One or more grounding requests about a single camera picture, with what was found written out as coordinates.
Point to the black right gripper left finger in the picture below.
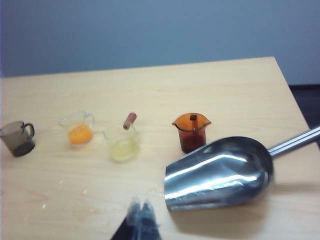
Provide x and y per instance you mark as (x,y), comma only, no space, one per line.
(130,225)

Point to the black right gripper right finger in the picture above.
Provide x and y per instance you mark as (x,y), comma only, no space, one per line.
(150,225)

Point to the smoke grey measuring cup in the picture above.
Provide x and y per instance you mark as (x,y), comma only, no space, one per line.
(17,142)

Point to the clear measuring cup yellow juice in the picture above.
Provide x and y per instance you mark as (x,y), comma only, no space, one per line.
(123,150)

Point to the amber brown measuring cup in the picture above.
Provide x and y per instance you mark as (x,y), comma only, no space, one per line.
(192,140)

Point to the clear measuring cup orange juice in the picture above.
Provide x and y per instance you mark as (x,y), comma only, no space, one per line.
(80,136)

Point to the shiny metal ice scoop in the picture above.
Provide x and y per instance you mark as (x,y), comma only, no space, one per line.
(215,175)

